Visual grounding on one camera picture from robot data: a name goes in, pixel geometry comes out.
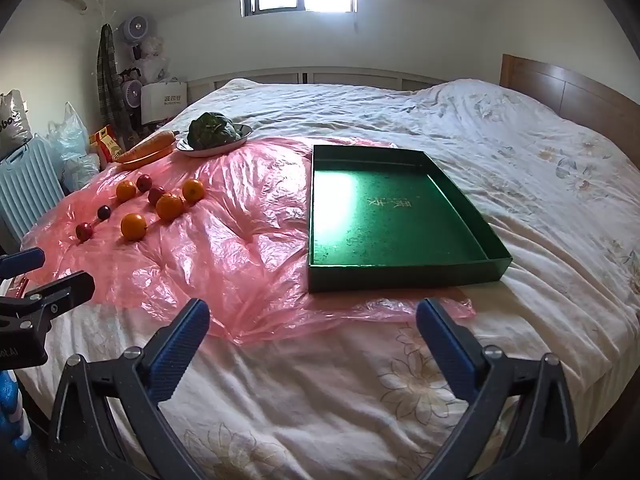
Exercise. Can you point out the white standing fan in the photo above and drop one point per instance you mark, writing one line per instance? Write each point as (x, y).
(137, 30)

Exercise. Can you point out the white wooden panelling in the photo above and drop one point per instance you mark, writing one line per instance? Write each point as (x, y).
(350, 77)

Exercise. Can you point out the green plaid scarf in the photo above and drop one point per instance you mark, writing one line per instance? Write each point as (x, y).
(106, 75)

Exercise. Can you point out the green tray box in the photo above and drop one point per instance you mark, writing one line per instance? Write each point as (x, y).
(380, 210)

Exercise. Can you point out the white floral quilt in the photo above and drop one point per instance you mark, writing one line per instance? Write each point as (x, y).
(450, 120)

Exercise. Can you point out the clear plastic bag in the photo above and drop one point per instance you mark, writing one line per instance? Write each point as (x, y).
(75, 150)

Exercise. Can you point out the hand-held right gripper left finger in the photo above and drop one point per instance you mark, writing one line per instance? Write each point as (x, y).
(180, 347)

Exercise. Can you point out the green leafy vegetable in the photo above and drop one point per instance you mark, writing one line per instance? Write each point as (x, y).
(212, 130)

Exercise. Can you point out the small white fan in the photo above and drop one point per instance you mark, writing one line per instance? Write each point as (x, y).
(132, 94)

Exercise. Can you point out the pink plastic sheet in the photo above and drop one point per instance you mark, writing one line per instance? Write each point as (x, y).
(230, 240)

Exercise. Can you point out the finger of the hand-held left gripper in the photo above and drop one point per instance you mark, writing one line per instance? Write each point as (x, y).
(65, 291)
(22, 261)

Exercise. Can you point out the dark plum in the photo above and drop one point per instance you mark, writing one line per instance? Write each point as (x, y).
(104, 212)

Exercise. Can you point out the white plastic bags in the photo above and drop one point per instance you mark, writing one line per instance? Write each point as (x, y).
(155, 62)

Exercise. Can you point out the light blue ribbed suitcase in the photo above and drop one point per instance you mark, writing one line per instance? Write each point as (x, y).
(30, 185)

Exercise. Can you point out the white printed bag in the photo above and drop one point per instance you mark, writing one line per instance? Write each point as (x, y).
(14, 125)

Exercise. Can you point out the carrot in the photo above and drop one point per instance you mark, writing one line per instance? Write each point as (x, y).
(145, 147)

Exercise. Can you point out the wooden headboard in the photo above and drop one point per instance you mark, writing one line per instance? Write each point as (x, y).
(560, 90)

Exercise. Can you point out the small red apple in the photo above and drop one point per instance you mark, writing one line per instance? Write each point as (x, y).
(156, 194)
(84, 231)
(144, 182)

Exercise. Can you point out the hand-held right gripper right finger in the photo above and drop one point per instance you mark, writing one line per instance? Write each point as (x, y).
(445, 347)

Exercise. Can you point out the white cardboard box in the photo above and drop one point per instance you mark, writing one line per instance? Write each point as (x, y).
(165, 102)

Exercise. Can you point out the orange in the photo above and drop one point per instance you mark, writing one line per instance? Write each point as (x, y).
(169, 207)
(133, 226)
(193, 191)
(126, 191)

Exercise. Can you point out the white plate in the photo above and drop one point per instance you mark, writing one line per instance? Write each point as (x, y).
(240, 135)

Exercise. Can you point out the red yellow box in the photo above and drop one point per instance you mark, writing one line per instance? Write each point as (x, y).
(105, 145)

